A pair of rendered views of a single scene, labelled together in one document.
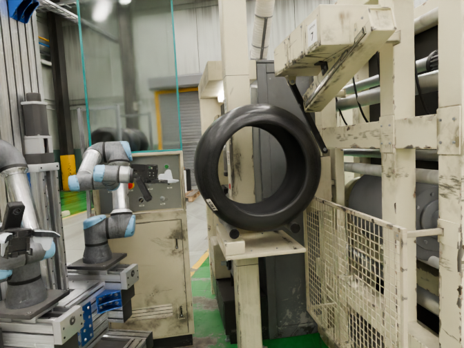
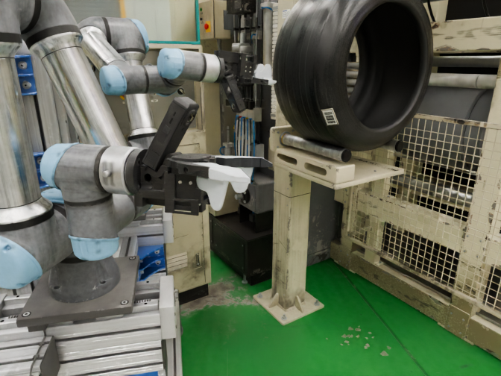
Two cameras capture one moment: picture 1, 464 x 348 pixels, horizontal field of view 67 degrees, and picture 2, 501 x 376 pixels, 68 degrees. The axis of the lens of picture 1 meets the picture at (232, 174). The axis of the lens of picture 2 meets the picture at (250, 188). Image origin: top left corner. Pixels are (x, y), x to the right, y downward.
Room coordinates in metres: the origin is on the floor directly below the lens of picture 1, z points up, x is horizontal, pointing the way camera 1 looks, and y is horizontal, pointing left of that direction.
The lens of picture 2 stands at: (0.53, 0.79, 1.21)
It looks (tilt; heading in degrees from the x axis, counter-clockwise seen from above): 19 degrees down; 336
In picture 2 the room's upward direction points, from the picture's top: straight up
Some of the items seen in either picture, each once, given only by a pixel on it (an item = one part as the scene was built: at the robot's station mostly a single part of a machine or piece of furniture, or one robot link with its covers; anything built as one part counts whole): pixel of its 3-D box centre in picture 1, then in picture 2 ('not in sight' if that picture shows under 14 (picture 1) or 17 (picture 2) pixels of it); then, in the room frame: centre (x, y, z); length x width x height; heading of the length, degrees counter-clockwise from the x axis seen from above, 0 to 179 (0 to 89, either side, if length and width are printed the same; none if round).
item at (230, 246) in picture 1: (229, 238); (311, 163); (1.69, 0.03, 0.83); 0.36 x 0.09 x 0.06; 9
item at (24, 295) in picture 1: (25, 288); (83, 263); (1.36, 0.85, 0.77); 0.15 x 0.15 x 0.10
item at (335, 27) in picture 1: (317, 47); not in sight; (1.63, -0.42, 1.71); 0.61 x 0.25 x 0.15; 9
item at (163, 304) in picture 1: (146, 246); (139, 183); (2.33, 0.60, 0.63); 0.56 x 0.41 x 1.27; 99
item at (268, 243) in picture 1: (257, 243); (337, 166); (1.71, -0.11, 0.80); 0.37 x 0.36 x 0.02; 99
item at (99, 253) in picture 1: (97, 250); not in sight; (1.84, 0.74, 0.77); 0.15 x 0.15 x 0.10
